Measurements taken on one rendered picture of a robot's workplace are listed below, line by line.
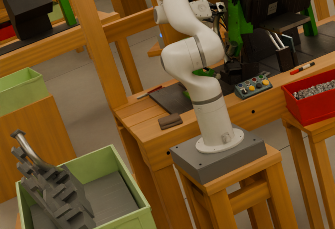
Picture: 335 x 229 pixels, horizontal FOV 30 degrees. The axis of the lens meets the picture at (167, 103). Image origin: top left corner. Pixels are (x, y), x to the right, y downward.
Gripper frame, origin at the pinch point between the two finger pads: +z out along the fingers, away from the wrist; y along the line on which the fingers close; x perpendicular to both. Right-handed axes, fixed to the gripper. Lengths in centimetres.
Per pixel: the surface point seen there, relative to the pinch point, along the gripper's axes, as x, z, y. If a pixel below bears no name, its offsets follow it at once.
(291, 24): -19.0, 22.3, -24.3
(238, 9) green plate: -10.5, 4.4, -7.9
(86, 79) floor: 379, 6, 189
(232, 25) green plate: 0.4, 4.2, -9.2
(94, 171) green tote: 10, -72, -68
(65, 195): -9, -88, -83
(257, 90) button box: -3.6, 3.5, -47.3
